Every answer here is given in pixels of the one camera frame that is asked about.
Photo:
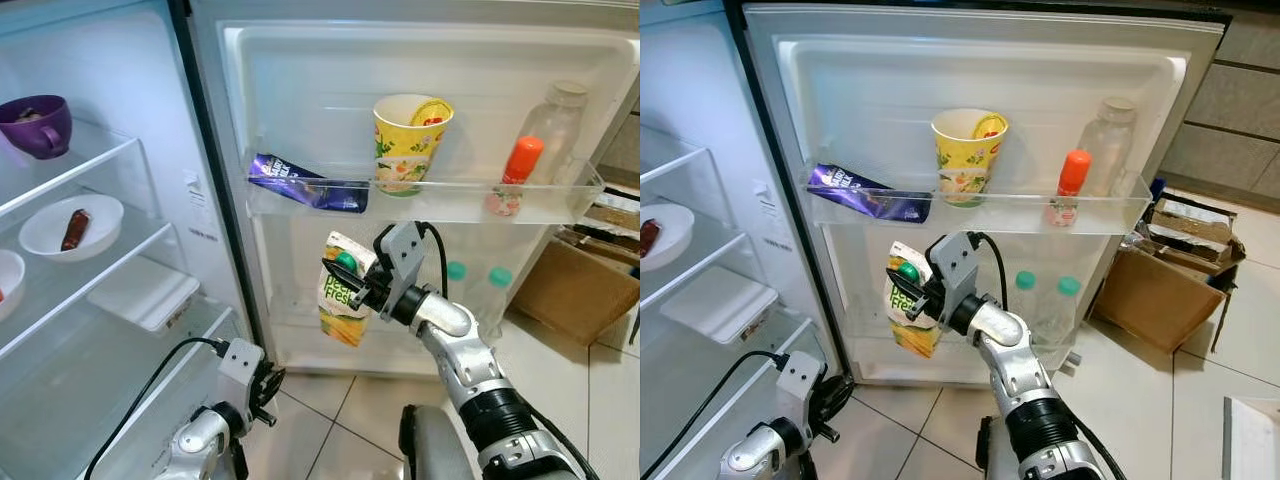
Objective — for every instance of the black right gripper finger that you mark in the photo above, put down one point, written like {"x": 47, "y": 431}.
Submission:
{"x": 350, "y": 277}
{"x": 912, "y": 287}

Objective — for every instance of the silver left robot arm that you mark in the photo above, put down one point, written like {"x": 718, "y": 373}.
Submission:
{"x": 200, "y": 440}
{"x": 755, "y": 455}

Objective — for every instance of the clear fridge door shelf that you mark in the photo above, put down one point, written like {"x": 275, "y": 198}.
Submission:
{"x": 1010, "y": 215}
{"x": 420, "y": 345}
{"x": 450, "y": 205}
{"x": 980, "y": 358}

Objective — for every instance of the glass fridge shelf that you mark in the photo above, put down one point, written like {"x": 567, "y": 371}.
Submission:
{"x": 715, "y": 250}
{"x": 680, "y": 155}
{"x": 100, "y": 150}
{"x": 130, "y": 235}

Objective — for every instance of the grey fridge door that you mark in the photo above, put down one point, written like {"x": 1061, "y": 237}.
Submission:
{"x": 320, "y": 70}
{"x": 880, "y": 80}

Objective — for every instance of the grey fridge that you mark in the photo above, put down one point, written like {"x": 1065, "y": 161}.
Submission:
{"x": 120, "y": 60}
{"x": 690, "y": 80}

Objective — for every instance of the green capped water bottle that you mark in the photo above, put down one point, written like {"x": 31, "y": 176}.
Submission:
{"x": 498, "y": 280}
{"x": 456, "y": 272}
{"x": 1065, "y": 290}
{"x": 1024, "y": 282}

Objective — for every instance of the purple chocolate packet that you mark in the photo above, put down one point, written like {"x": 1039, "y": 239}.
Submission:
{"x": 860, "y": 192}
{"x": 300, "y": 183}

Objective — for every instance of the yellow noodle cup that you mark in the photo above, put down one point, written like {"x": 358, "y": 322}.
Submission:
{"x": 968, "y": 152}
{"x": 410, "y": 140}

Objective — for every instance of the white lidded tray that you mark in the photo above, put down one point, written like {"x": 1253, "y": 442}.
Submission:
{"x": 715, "y": 300}
{"x": 140, "y": 290}

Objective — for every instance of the silver robot leg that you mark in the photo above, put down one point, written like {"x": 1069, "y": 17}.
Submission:
{"x": 435, "y": 450}
{"x": 995, "y": 455}

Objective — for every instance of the small orange capped bottle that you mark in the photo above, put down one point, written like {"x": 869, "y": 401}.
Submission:
{"x": 1072, "y": 175}
{"x": 522, "y": 160}

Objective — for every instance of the large open cardboard box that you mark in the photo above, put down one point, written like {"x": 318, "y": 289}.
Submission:
{"x": 1150, "y": 300}
{"x": 570, "y": 295}

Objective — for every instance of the white bowl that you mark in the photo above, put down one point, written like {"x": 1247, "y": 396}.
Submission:
{"x": 100, "y": 220}
{"x": 675, "y": 235}
{"x": 10, "y": 285}

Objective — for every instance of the clear white capped bottle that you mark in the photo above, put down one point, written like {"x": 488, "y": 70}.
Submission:
{"x": 1112, "y": 140}
{"x": 560, "y": 125}

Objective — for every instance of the brown sausage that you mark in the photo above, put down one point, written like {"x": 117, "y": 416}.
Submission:
{"x": 75, "y": 230}
{"x": 649, "y": 237}

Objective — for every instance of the grey kitchen cabinet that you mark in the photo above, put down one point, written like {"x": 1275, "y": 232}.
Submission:
{"x": 625, "y": 140}
{"x": 1230, "y": 110}

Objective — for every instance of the purple cup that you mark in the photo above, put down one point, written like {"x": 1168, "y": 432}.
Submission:
{"x": 38, "y": 125}

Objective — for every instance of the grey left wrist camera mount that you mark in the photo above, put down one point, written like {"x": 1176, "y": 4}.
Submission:
{"x": 800, "y": 385}
{"x": 240, "y": 375}

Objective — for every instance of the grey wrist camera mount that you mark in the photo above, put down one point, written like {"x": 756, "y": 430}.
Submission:
{"x": 800, "y": 385}
{"x": 240, "y": 375}
{"x": 955, "y": 260}
{"x": 400, "y": 250}

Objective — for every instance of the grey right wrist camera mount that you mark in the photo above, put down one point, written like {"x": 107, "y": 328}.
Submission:
{"x": 400, "y": 250}
{"x": 955, "y": 260}

